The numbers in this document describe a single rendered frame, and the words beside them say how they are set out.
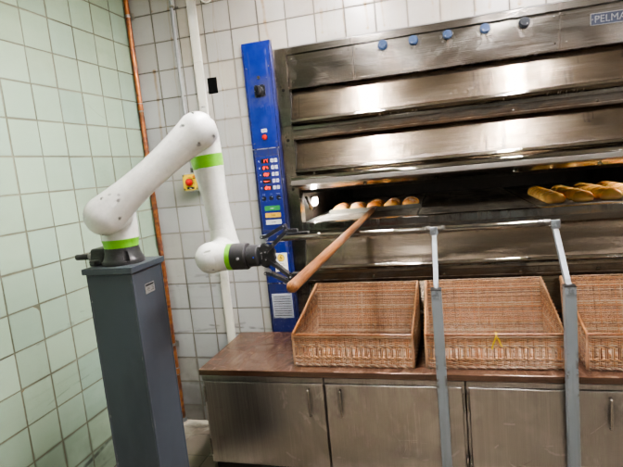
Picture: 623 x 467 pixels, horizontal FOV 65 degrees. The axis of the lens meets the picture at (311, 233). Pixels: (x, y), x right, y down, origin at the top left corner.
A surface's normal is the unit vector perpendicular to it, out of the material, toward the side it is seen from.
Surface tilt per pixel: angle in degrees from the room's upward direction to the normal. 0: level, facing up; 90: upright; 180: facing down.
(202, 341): 90
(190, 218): 90
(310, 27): 90
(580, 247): 70
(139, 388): 90
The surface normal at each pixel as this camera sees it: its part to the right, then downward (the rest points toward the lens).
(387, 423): -0.26, 0.15
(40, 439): 0.96, -0.06
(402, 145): -0.27, -0.19
